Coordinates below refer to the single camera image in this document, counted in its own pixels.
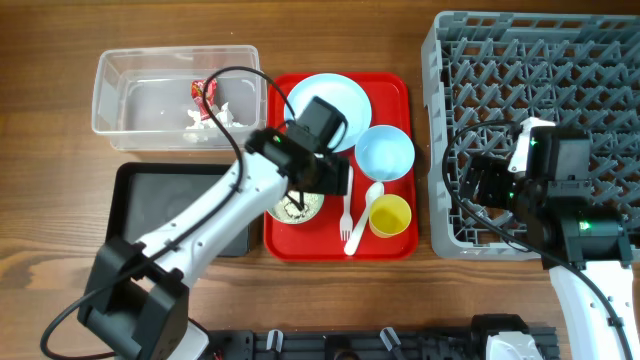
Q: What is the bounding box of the white plastic fork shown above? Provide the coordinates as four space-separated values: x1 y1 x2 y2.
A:
339 167 354 243

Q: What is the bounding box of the black tray bin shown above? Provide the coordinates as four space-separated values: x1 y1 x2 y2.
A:
106 162 229 243

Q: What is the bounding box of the grey dishwasher rack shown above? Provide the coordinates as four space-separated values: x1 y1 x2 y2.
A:
421 11 639 261

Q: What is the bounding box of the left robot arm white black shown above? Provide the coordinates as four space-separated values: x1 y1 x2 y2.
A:
78 97 349 360

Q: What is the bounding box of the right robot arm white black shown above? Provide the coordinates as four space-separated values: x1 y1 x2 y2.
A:
451 126 639 359

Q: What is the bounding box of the clear plastic bin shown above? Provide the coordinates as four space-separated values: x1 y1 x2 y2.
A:
92 45 267 152

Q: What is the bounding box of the white tissue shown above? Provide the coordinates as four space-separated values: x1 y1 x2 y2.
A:
183 102 246 143

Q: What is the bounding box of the light blue bowl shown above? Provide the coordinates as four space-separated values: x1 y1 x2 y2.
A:
355 125 415 182

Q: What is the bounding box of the green bowl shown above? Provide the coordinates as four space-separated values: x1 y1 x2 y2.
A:
265 189 326 225

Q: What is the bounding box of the red snack wrapper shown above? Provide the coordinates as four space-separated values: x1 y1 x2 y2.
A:
191 80 217 121

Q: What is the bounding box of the yellow plastic cup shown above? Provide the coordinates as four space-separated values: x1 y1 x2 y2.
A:
369 194 412 238

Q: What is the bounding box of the rice food waste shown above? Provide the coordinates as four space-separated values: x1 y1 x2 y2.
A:
272 192 321 223

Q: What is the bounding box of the red serving tray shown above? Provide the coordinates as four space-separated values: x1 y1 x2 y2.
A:
263 72 419 262

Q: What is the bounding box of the white plastic spoon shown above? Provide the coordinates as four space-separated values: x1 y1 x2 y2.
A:
344 182 384 256

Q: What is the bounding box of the light blue plate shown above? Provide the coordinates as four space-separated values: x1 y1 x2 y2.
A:
284 73 372 152

